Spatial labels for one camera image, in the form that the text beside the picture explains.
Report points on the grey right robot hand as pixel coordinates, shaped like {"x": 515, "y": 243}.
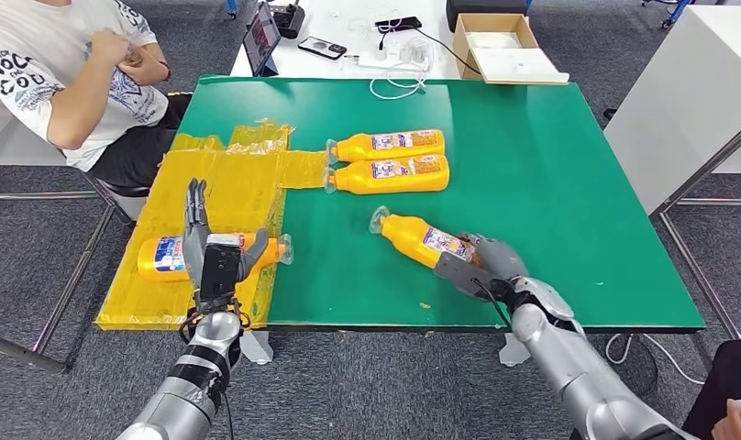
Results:
{"x": 504, "y": 258}

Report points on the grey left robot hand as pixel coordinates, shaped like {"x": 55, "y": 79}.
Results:
{"x": 194, "y": 243}

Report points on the orange detergent bottle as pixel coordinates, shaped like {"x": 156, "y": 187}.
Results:
{"x": 358, "y": 179}
{"x": 407, "y": 237}
{"x": 164, "y": 258}
{"x": 358, "y": 149}

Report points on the black tablet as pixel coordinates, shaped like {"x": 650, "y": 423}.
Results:
{"x": 261, "y": 39}

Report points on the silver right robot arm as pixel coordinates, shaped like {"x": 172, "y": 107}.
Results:
{"x": 577, "y": 376}

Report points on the yellow taped cardboard mat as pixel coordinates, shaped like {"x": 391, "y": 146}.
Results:
{"x": 164, "y": 194}

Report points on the white table foot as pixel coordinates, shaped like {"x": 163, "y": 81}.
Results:
{"x": 255, "y": 347}
{"x": 513, "y": 352}

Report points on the open cardboard box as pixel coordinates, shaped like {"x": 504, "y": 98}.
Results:
{"x": 498, "y": 59}

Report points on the white panel table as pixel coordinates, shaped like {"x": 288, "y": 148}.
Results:
{"x": 6, "y": 146}

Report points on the white desk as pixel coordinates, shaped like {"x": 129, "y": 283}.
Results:
{"x": 322, "y": 68}

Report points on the white power strip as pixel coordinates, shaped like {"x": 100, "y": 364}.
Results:
{"x": 384, "y": 59}

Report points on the smartphone in dark case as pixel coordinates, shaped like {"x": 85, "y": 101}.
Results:
{"x": 322, "y": 47}

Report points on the person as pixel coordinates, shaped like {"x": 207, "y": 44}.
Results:
{"x": 42, "y": 61}
{"x": 735, "y": 376}

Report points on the white cabinet table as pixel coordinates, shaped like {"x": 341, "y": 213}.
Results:
{"x": 680, "y": 94}

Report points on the black handheld controller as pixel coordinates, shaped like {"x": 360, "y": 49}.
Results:
{"x": 288, "y": 19}

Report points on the black smartphone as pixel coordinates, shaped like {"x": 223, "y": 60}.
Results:
{"x": 399, "y": 24}

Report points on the blue metal stand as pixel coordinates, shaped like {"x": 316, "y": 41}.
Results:
{"x": 674, "y": 12}

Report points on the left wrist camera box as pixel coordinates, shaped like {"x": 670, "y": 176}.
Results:
{"x": 220, "y": 267}

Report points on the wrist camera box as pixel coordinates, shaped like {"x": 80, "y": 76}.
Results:
{"x": 220, "y": 267}
{"x": 461, "y": 276}

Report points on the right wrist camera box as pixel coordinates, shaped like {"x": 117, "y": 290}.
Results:
{"x": 461, "y": 276}

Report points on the steel table frame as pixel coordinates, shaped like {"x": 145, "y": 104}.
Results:
{"x": 76, "y": 276}
{"x": 698, "y": 273}

